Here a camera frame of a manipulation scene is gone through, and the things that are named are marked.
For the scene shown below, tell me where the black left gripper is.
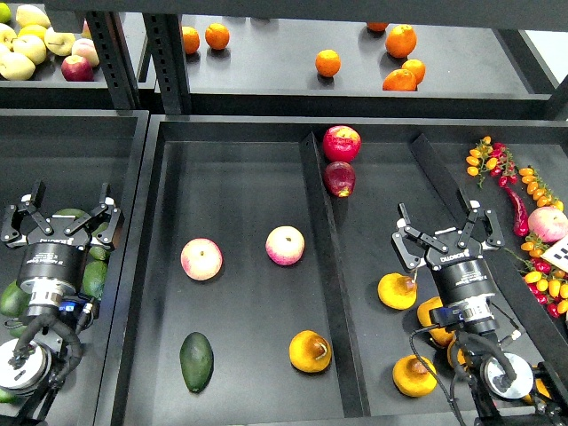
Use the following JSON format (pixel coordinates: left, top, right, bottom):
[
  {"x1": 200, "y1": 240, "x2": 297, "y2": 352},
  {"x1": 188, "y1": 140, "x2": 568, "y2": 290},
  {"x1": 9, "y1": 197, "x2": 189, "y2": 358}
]
[{"x1": 1, "y1": 179, "x2": 123, "y2": 312}]

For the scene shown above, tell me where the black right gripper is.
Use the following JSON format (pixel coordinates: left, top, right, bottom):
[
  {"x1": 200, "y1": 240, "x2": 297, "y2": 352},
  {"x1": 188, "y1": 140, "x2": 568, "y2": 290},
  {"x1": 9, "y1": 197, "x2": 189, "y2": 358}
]
[{"x1": 390, "y1": 200, "x2": 505, "y2": 335}]

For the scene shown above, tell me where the dark green avocado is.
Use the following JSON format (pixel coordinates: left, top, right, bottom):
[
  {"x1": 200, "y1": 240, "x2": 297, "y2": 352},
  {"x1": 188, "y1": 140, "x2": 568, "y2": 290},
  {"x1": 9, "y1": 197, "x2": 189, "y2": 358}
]
[{"x1": 179, "y1": 332, "x2": 214, "y2": 393}]

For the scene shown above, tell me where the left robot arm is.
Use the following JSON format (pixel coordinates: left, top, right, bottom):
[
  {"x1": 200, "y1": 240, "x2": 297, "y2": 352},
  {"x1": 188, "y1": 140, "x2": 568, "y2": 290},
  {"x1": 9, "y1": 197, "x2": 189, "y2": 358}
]
[{"x1": 1, "y1": 181, "x2": 124, "y2": 425}]

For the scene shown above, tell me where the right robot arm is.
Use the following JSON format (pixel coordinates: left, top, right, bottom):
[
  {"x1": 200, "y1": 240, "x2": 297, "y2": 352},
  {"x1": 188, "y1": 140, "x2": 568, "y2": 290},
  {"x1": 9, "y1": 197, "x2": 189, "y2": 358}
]
[{"x1": 391, "y1": 201, "x2": 567, "y2": 425}]

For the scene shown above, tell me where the green avocado top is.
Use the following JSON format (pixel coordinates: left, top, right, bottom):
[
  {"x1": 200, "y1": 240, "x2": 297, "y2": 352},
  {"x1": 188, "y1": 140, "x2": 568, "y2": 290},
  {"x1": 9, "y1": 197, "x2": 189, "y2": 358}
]
[{"x1": 53, "y1": 208, "x2": 85, "y2": 219}]

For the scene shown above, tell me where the green avocado middle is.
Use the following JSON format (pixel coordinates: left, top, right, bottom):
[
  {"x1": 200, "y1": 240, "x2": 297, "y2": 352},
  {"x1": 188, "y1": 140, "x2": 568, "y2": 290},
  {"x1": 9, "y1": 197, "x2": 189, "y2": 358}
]
[{"x1": 83, "y1": 260, "x2": 107, "y2": 300}]

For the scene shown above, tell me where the yellow pear upright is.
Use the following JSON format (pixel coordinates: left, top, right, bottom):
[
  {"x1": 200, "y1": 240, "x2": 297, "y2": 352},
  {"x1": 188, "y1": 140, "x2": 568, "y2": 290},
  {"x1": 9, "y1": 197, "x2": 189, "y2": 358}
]
[{"x1": 417, "y1": 296, "x2": 454, "y2": 347}]

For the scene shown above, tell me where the yellow pear with stem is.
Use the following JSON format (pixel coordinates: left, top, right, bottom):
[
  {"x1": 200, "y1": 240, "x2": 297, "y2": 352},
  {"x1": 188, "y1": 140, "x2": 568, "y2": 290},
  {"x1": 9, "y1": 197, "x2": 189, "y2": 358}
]
[{"x1": 446, "y1": 338, "x2": 466, "y2": 368}]

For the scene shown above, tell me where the yellow pear bottom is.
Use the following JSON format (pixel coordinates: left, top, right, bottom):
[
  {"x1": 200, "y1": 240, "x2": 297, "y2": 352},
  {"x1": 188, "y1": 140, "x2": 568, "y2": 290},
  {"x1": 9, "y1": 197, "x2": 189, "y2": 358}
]
[{"x1": 392, "y1": 355, "x2": 438, "y2": 398}]

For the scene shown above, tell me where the green avocado bottom left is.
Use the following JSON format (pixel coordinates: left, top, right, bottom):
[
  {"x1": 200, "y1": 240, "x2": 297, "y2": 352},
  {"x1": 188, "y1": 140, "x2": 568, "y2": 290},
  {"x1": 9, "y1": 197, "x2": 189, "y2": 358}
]
[{"x1": 0, "y1": 389, "x2": 18, "y2": 404}]

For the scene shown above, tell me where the black left tray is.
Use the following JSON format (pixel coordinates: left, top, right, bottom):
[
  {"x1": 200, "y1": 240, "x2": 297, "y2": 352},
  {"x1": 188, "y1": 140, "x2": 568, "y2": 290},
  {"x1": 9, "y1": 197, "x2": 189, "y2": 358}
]
[{"x1": 1, "y1": 109, "x2": 149, "y2": 425}]

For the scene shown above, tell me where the black tray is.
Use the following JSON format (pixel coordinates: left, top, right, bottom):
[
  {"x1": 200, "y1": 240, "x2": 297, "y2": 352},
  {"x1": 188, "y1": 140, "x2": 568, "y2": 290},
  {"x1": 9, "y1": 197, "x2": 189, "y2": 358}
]
[
  {"x1": 93, "y1": 113, "x2": 568, "y2": 426},
  {"x1": 1, "y1": 109, "x2": 149, "y2": 425}
]

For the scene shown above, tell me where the red chili pepper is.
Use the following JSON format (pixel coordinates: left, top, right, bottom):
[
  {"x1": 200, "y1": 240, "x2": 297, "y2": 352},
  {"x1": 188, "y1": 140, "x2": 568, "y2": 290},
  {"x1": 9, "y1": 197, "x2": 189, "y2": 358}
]
[{"x1": 504, "y1": 186, "x2": 529, "y2": 237}]

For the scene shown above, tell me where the cherry tomato cluster top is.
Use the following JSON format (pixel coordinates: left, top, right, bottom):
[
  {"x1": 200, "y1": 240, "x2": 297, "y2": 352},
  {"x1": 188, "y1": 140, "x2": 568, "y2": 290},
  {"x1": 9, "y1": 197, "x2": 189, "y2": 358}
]
[{"x1": 465, "y1": 136, "x2": 518, "y2": 188}]

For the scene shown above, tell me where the cherry tomato cluster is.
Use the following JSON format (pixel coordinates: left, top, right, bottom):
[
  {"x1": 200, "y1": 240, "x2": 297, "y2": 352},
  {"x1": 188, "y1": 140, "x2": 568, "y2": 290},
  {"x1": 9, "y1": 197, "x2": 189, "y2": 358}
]
[
  {"x1": 508, "y1": 233, "x2": 567, "y2": 320},
  {"x1": 465, "y1": 136, "x2": 518, "y2": 188}
]

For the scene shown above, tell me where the dark red apple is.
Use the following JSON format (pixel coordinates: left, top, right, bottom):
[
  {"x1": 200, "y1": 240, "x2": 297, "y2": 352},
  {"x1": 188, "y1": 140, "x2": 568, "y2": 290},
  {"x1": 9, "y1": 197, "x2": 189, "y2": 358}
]
[{"x1": 323, "y1": 162, "x2": 356, "y2": 198}]

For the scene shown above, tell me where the cherry tomato cluster bottom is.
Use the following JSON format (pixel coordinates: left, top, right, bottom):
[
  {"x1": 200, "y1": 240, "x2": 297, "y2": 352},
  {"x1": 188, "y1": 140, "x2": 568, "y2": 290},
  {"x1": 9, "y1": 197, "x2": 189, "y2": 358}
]
[{"x1": 508, "y1": 233, "x2": 567, "y2": 320}]

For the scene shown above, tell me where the white checker tag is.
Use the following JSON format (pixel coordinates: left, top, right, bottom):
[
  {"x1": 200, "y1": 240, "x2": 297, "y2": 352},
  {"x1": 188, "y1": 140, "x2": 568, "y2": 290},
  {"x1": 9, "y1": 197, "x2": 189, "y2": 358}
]
[{"x1": 541, "y1": 236, "x2": 568, "y2": 272}]

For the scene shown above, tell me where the bright red apple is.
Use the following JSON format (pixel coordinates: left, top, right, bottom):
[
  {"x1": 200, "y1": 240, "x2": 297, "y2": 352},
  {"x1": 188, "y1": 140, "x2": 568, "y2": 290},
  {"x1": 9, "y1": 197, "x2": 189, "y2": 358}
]
[{"x1": 322, "y1": 125, "x2": 362, "y2": 162}]

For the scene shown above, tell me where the pink apple left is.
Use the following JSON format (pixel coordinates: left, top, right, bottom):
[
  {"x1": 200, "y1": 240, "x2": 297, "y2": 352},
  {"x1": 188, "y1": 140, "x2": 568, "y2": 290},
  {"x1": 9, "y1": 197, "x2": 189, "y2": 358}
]
[{"x1": 180, "y1": 238, "x2": 223, "y2": 281}]

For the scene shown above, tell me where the red apple on shelf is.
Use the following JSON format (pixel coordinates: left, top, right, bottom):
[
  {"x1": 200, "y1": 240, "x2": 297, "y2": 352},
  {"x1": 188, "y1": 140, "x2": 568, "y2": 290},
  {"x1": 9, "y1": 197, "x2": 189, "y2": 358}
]
[{"x1": 61, "y1": 55, "x2": 94, "y2": 82}]

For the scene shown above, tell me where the front orange on shelf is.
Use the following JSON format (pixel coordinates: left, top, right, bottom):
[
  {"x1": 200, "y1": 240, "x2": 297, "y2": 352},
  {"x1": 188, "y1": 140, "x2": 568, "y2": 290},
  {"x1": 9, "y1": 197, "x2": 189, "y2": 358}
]
[{"x1": 383, "y1": 68, "x2": 417, "y2": 91}]

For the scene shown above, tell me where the pale yellow apple front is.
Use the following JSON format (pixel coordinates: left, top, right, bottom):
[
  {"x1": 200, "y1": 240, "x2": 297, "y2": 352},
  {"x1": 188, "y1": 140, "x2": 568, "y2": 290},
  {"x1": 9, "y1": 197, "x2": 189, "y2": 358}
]
[{"x1": 0, "y1": 52, "x2": 36, "y2": 81}]

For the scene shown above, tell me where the orange behind front orange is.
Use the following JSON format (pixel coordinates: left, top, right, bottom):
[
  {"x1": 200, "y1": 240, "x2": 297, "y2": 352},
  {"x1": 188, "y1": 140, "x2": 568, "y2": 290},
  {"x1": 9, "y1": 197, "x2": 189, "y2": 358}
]
[{"x1": 401, "y1": 59, "x2": 426, "y2": 85}]

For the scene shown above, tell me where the peach on shelf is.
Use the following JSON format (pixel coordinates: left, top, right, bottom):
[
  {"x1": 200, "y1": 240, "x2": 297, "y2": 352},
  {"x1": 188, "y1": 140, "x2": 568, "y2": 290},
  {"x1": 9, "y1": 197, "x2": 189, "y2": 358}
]
[{"x1": 72, "y1": 38, "x2": 99, "y2": 67}]

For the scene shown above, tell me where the black middle tray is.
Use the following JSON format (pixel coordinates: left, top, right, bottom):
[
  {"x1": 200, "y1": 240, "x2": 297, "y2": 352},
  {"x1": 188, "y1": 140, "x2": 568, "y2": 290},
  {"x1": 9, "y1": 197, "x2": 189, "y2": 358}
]
[{"x1": 93, "y1": 113, "x2": 568, "y2": 426}]

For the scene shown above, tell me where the large orange on shelf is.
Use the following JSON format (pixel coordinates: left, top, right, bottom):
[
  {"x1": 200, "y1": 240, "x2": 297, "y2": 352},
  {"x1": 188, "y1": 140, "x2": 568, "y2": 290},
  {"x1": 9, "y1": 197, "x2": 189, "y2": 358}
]
[{"x1": 385, "y1": 24, "x2": 417, "y2": 59}]

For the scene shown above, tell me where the orange at shelf centre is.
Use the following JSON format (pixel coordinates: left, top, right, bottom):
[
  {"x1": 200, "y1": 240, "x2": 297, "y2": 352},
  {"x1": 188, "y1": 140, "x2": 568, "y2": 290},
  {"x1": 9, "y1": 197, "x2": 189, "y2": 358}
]
[{"x1": 315, "y1": 50, "x2": 342, "y2": 78}]

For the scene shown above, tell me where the orange left on shelf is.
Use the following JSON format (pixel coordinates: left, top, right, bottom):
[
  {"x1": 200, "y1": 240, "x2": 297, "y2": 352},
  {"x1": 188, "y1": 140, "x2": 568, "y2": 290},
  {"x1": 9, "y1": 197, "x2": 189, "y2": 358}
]
[{"x1": 205, "y1": 22, "x2": 230, "y2": 51}]

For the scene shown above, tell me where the green avocado by wall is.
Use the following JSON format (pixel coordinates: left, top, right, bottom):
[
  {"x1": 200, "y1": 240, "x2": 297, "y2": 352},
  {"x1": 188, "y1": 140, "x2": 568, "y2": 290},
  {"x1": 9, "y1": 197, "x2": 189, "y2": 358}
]
[{"x1": 89, "y1": 222, "x2": 110, "y2": 262}]

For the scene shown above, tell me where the orange cherry tomato string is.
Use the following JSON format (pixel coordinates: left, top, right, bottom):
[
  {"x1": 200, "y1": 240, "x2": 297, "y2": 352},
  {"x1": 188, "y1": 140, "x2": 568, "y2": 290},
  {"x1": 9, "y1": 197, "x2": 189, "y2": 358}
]
[{"x1": 517, "y1": 166, "x2": 564, "y2": 212}]

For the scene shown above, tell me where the black shelf post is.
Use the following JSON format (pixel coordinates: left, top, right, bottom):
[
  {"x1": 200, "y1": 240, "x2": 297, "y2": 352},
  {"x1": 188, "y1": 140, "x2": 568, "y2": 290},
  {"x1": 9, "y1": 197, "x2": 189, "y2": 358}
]
[{"x1": 142, "y1": 12, "x2": 191, "y2": 115}]

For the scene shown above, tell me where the orange beside shelf post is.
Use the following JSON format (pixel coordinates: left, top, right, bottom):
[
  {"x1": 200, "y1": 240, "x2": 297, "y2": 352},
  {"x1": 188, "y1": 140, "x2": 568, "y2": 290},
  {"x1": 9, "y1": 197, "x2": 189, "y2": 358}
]
[{"x1": 182, "y1": 26, "x2": 201, "y2": 55}]

